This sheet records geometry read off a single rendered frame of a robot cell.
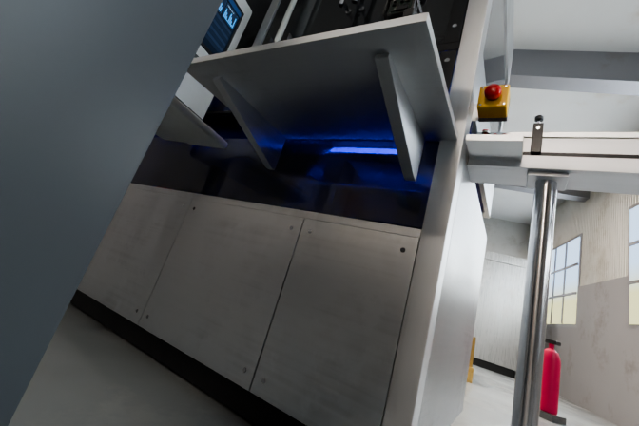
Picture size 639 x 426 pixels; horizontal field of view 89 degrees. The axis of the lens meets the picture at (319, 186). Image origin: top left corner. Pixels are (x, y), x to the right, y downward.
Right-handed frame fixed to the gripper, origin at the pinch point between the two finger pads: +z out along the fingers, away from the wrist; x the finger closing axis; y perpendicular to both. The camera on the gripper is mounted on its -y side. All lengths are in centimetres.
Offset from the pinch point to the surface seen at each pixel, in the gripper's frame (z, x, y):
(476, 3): -44, 9, -24
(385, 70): 7.8, 1.2, 7.2
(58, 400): 92, -54, 8
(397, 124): 12.5, 1.3, -5.5
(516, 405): 64, 30, -39
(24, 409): 92, -52, 15
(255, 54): 5.6, -29.9, 15.0
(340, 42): 5.6, -6.6, 14.3
